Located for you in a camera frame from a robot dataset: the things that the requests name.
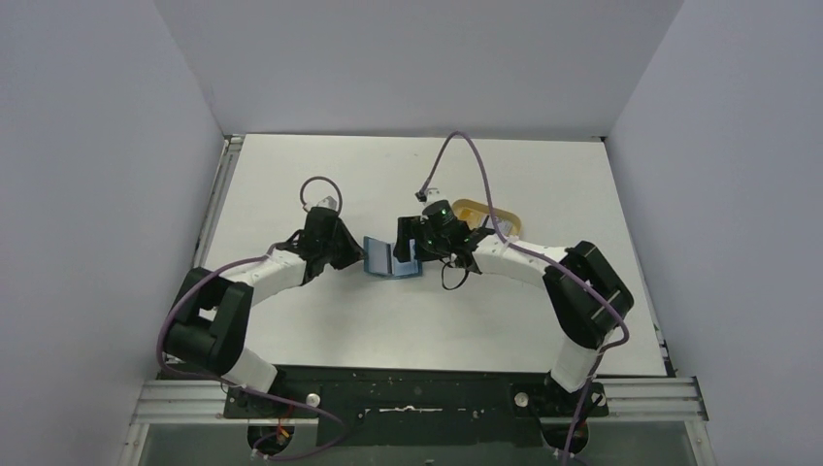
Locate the blue leather card holder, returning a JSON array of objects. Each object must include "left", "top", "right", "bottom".
[{"left": 363, "top": 236, "right": 423, "bottom": 280}]

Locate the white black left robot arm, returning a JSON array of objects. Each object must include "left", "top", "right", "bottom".
[{"left": 155, "top": 207, "right": 365, "bottom": 393}]

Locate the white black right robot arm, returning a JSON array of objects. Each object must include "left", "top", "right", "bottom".
[{"left": 393, "top": 200, "right": 635, "bottom": 392}]

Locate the card in beige tray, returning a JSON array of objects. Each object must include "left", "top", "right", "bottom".
[{"left": 495, "top": 216, "right": 521, "bottom": 237}]

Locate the beige oval plastic tray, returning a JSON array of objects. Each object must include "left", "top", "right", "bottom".
[{"left": 451, "top": 198, "right": 523, "bottom": 241}]

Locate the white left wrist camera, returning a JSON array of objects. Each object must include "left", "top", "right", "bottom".
[{"left": 315, "top": 196, "right": 340, "bottom": 212}]

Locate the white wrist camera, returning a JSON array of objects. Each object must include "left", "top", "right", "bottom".
[
  {"left": 414, "top": 187, "right": 444, "bottom": 206},
  {"left": 315, "top": 196, "right": 340, "bottom": 212}
]

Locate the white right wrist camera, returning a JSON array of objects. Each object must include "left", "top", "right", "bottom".
[{"left": 414, "top": 187, "right": 444, "bottom": 206}]

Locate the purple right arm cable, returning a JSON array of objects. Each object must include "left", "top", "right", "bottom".
[{"left": 417, "top": 131, "right": 630, "bottom": 466}]

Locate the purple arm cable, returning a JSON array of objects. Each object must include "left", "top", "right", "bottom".
[
  {"left": 417, "top": 131, "right": 630, "bottom": 466},
  {"left": 155, "top": 176, "right": 351, "bottom": 463}
]

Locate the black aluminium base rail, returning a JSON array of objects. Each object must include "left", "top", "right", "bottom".
[{"left": 133, "top": 366, "right": 708, "bottom": 447}]

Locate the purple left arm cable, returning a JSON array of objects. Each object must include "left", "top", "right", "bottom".
[{"left": 155, "top": 176, "right": 351, "bottom": 463}]

